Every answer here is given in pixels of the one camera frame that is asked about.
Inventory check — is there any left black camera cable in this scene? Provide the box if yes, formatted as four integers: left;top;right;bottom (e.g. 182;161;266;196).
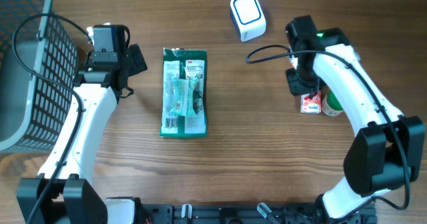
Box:
11;13;94;224

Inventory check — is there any clear teal small packet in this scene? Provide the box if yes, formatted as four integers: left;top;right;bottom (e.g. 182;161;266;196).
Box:
170;77;199;117

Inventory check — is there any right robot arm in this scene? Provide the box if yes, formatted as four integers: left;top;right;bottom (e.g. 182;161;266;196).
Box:
285;15;426;223

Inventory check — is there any white barcode scanner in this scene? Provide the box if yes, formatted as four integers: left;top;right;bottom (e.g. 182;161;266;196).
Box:
230;0;266;42

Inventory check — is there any green lid jar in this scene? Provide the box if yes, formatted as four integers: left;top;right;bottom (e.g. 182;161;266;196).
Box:
322;91;344;116

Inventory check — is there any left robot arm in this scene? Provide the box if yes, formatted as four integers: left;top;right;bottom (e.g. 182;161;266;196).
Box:
17;25;147;223

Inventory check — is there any grey plastic mesh basket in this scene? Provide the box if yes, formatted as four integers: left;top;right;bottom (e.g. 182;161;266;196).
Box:
1;0;78;153

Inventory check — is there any green white wipes packet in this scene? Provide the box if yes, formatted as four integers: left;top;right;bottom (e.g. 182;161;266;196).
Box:
160;48;207;139

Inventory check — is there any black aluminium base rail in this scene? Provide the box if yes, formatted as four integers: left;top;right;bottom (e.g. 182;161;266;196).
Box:
106;202;378;224

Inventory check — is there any red stick sachet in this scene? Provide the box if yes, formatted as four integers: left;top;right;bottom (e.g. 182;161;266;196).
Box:
290;57;298;69

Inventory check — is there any small orange white box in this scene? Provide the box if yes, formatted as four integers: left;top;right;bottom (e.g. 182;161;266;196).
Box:
300;91;322;114

